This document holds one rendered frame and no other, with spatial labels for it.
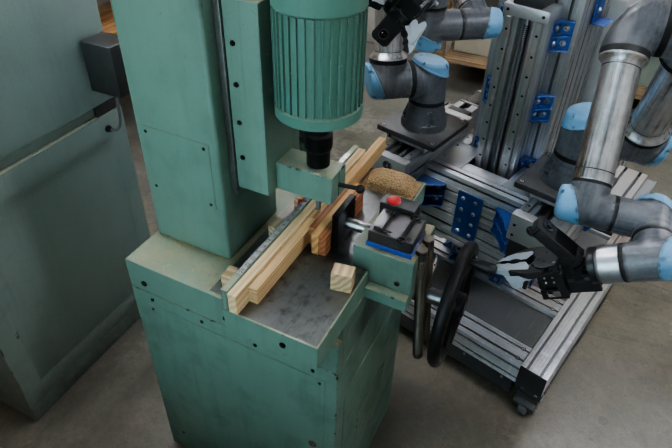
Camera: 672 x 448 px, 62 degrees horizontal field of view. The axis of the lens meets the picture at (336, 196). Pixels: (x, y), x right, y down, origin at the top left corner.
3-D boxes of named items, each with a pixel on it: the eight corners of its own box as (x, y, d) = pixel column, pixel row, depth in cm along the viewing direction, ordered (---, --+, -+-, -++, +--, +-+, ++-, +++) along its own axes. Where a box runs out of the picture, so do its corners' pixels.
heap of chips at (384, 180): (410, 201, 139) (411, 189, 137) (358, 186, 144) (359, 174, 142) (422, 183, 146) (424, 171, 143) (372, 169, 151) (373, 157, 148)
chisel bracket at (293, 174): (331, 211, 121) (331, 179, 116) (275, 193, 126) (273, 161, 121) (346, 193, 127) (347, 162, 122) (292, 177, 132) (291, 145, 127)
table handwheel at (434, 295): (467, 322, 142) (433, 399, 118) (393, 295, 149) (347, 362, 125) (493, 223, 129) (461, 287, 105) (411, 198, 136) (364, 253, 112)
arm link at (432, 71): (450, 103, 179) (457, 63, 171) (410, 106, 177) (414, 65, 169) (438, 87, 188) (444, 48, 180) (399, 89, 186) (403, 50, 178)
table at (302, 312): (362, 391, 102) (364, 371, 99) (224, 330, 113) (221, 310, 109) (458, 211, 146) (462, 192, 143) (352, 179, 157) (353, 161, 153)
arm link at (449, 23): (459, 52, 139) (466, 8, 132) (415, 55, 137) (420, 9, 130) (448, 41, 145) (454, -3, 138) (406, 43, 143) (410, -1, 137)
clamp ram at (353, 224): (361, 258, 122) (364, 226, 116) (331, 247, 124) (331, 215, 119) (378, 234, 128) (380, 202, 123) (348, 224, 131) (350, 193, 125)
